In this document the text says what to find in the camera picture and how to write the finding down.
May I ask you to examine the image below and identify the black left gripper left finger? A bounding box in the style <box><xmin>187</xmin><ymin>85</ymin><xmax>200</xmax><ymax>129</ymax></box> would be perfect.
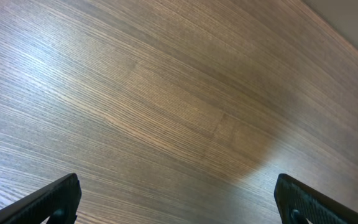
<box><xmin>0</xmin><ymin>173</ymin><xmax>81</xmax><ymax>224</ymax></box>

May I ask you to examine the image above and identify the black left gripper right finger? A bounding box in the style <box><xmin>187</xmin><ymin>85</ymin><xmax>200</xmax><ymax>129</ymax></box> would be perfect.
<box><xmin>274</xmin><ymin>174</ymin><xmax>358</xmax><ymax>224</ymax></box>

